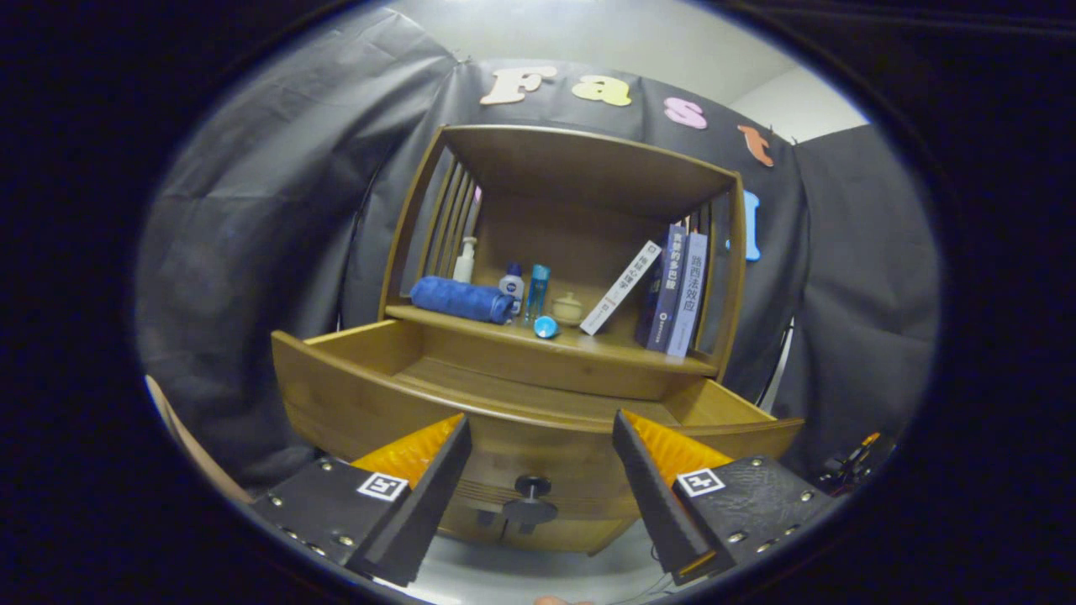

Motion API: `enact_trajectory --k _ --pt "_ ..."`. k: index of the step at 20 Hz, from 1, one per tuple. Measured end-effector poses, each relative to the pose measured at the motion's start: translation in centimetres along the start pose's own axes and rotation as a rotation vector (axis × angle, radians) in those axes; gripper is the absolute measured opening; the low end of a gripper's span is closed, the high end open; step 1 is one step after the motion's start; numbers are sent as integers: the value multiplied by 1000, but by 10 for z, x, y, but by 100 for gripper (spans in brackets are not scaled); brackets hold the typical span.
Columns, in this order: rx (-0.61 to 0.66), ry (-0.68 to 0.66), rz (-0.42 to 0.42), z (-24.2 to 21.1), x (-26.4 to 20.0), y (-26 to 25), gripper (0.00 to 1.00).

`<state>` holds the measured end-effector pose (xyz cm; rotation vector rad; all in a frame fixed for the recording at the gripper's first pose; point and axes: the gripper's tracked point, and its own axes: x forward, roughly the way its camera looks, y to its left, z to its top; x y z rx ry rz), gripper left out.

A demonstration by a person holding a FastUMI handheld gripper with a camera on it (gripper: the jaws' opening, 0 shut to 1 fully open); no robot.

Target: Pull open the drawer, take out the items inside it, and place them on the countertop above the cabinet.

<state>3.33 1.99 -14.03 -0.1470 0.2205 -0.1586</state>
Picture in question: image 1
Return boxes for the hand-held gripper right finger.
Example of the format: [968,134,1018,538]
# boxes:
[611,409,842,587]

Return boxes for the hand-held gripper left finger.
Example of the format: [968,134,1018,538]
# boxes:
[250,413,473,588]

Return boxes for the wooden cabinet door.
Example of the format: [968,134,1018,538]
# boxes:
[521,514,640,555]
[437,502,522,549]

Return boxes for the wooden cabinet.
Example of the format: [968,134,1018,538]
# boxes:
[378,124,747,555]

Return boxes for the black backdrop stand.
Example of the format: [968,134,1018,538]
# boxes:
[755,318,795,408]

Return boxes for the pale lavender book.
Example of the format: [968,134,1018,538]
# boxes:
[666,232,709,358]

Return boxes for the dark blue book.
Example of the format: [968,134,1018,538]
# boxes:
[635,224,688,352]

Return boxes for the blue folded towel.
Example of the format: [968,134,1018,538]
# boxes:
[409,276,515,325]

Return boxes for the orange black tool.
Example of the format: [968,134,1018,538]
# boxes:
[828,431,894,492]

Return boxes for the white book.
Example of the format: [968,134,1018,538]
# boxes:
[579,240,662,337]

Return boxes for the white bottle blue cap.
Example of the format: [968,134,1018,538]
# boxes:
[498,263,525,316]

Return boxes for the clear blue bottle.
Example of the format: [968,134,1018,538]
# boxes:
[525,264,552,324]

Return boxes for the beige chair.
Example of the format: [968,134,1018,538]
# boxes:
[145,374,253,505]

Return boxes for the black backdrop cloth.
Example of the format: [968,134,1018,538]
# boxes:
[134,8,942,497]

